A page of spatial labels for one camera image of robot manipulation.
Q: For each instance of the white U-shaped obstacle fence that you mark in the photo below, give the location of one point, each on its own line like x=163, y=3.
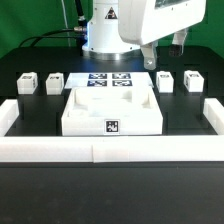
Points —
x=103, y=149

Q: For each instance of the white square table top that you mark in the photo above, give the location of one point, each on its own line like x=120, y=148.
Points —
x=104, y=111

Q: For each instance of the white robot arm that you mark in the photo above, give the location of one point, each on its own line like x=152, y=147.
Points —
x=119, y=28

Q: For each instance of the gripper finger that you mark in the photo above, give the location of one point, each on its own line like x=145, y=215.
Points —
x=150, y=55
x=177, y=46

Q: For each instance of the white marker base plate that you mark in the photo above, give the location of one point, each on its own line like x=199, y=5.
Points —
x=108, y=79

